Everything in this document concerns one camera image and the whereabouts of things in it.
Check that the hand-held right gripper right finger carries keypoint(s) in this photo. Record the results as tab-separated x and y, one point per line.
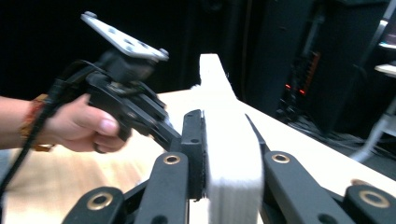
260	140

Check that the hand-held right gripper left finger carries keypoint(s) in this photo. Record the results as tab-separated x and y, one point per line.
193	149

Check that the white caterpillar picture book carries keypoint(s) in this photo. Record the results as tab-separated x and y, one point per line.
232	149

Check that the black equipment cabinet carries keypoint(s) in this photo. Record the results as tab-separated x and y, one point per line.
292	62

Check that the white desk frame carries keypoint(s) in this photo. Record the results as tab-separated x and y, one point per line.
373	137

